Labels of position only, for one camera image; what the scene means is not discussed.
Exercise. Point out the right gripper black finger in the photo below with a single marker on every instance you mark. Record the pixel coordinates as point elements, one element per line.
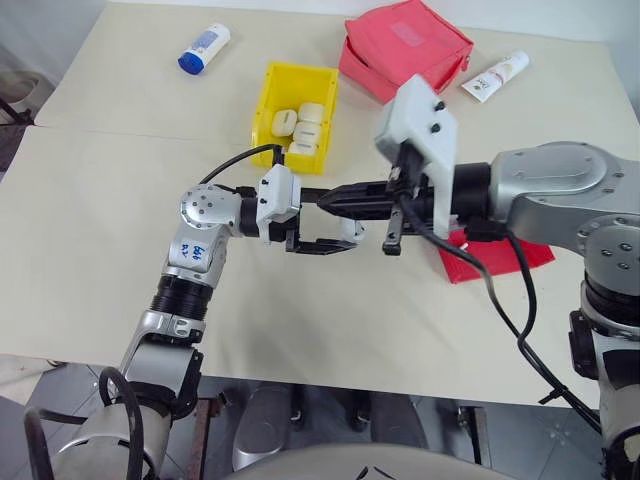
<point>362,191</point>
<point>360,208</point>

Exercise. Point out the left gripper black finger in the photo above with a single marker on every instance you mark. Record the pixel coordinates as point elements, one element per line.
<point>314,195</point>
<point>325,247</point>

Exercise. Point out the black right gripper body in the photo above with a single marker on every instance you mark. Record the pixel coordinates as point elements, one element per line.
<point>417,210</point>

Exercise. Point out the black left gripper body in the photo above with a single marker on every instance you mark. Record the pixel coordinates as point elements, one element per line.
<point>285,231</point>

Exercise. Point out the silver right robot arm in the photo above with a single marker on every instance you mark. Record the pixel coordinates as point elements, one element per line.
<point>550,180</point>

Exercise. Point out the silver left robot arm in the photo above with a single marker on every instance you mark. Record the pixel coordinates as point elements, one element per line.
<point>192,250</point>

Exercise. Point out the yellow plastic bin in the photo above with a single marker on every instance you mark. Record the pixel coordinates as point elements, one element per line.
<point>267,100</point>

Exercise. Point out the cream table cover sheet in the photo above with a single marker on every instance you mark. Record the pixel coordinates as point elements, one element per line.
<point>140,100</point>
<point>325,310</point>

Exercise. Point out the red fabric pouch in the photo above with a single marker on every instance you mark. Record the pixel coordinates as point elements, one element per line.
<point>400,50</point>

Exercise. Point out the white cosmetic tube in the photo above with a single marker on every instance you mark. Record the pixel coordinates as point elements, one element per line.
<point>495,75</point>

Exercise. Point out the white bottle with blue cap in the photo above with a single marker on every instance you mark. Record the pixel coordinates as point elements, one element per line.
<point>205,47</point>

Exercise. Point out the grey stool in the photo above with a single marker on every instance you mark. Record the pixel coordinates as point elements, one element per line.
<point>20,90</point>

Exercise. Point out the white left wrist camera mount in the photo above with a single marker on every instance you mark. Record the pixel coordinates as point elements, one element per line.
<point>277,192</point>

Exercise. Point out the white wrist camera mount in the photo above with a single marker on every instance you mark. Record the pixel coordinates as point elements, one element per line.
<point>277,192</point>
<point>425,120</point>

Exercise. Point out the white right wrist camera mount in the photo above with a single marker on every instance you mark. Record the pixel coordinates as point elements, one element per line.
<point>425,120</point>

